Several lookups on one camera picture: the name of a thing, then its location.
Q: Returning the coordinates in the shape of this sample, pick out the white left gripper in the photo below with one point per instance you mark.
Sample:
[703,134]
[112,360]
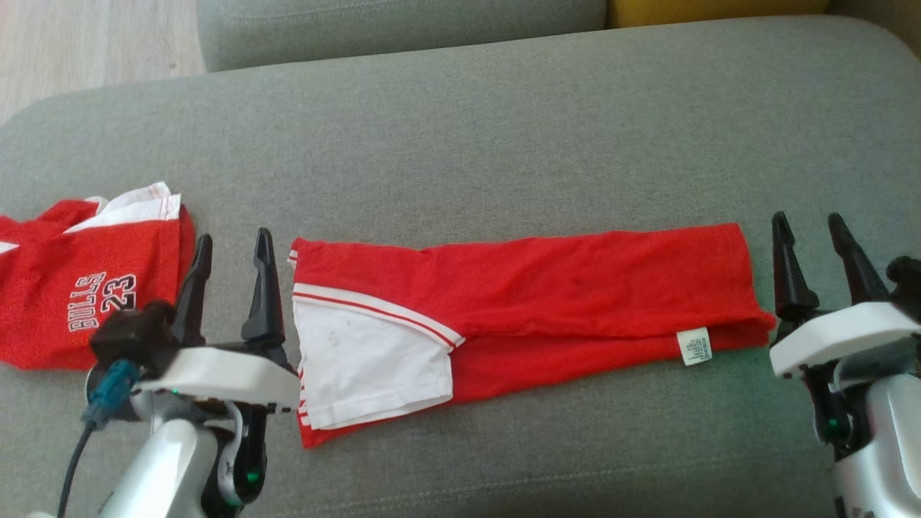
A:
[223,378]

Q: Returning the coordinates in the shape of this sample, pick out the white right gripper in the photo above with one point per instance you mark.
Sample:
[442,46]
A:
[842,334]

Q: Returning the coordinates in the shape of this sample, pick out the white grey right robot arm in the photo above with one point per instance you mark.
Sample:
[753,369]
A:
[885,446]

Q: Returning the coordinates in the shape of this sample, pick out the grey sofa seat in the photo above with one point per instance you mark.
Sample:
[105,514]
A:
[468,144]

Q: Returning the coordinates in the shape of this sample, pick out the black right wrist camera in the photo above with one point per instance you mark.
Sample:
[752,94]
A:
[908,284]

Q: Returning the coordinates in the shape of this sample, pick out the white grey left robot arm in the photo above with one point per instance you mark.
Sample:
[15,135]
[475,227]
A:
[165,467]

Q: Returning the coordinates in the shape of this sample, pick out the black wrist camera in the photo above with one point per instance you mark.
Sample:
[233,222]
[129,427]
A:
[133,334]
[908,284]

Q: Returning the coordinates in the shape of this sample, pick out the red Bulls 23 shorts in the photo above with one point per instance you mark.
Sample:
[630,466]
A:
[65,288]

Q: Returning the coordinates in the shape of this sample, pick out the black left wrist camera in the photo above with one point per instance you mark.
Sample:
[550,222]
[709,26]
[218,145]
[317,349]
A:
[133,334]

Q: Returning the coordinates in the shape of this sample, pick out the red jersey with white sleeves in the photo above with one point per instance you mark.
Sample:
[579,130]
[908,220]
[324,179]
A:
[561,288]

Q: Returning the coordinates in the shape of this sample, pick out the yellow cushion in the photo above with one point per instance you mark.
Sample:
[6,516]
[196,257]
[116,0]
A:
[719,8]

